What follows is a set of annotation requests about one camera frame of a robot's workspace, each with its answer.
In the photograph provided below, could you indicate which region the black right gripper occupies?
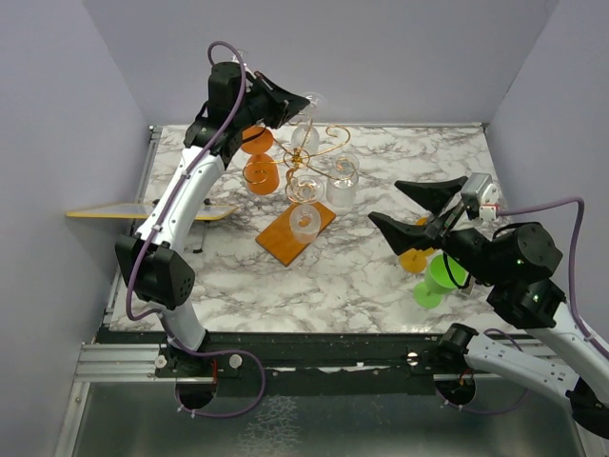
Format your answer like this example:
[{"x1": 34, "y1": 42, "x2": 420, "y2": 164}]
[{"x1": 367, "y1": 173, "x2": 502, "y2": 285}]

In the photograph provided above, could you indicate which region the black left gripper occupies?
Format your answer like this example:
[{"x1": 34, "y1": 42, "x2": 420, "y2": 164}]
[{"x1": 234, "y1": 70, "x2": 310, "y2": 130}]

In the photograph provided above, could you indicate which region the clear stemmed wine glass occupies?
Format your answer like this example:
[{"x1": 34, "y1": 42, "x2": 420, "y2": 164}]
[{"x1": 290, "y1": 92, "x2": 327, "y2": 156}]

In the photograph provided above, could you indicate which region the yellow plastic goblet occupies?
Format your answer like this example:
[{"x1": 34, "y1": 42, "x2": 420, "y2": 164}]
[{"x1": 398, "y1": 216, "x2": 437, "y2": 275}]

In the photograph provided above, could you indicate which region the orange plastic goblet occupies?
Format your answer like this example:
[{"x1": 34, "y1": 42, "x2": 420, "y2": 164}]
[{"x1": 241, "y1": 126, "x2": 280, "y2": 195}]

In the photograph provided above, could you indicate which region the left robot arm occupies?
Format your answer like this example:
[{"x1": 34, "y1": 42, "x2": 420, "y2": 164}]
[{"x1": 115, "y1": 62, "x2": 310, "y2": 376}]

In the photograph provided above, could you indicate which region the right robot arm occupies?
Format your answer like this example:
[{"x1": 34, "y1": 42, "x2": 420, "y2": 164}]
[{"x1": 368, "y1": 173, "x2": 608, "y2": 438}]

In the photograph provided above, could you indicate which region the green plastic goblet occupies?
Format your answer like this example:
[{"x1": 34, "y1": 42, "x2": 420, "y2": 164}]
[{"x1": 413, "y1": 254, "x2": 468, "y2": 309}]

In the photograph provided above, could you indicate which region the small white grey tag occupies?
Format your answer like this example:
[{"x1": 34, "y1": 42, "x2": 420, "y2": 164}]
[{"x1": 459, "y1": 280, "x2": 476, "y2": 297}]

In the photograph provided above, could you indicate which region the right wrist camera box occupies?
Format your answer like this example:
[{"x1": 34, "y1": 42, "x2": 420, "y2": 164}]
[{"x1": 460, "y1": 173, "x2": 500, "y2": 222}]

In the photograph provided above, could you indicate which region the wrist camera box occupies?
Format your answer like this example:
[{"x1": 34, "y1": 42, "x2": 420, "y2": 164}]
[
  {"x1": 232, "y1": 49, "x2": 248, "y2": 66},
  {"x1": 460, "y1": 173, "x2": 500, "y2": 222}
]

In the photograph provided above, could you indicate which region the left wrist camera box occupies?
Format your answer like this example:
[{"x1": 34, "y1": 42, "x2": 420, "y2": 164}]
[{"x1": 232, "y1": 49, "x2": 248, "y2": 66}]

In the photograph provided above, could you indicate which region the gold wire glass rack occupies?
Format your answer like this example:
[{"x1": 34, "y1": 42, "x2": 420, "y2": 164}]
[{"x1": 241, "y1": 120, "x2": 358, "y2": 267}]

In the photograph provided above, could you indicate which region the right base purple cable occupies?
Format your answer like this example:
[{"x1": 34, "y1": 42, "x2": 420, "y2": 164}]
[{"x1": 440, "y1": 328, "x2": 533, "y2": 416}]

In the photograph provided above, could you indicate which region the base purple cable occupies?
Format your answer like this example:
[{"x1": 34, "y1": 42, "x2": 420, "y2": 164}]
[
  {"x1": 161, "y1": 347, "x2": 267, "y2": 421},
  {"x1": 440, "y1": 328, "x2": 533, "y2": 416}
]

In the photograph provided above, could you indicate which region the black front mounting rail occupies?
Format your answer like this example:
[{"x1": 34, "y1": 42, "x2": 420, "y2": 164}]
[{"x1": 97, "y1": 328, "x2": 472, "y2": 397}]

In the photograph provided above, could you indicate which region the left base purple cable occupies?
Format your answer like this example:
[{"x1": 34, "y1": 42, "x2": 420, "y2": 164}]
[{"x1": 161, "y1": 347, "x2": 267, "y2": 421}]

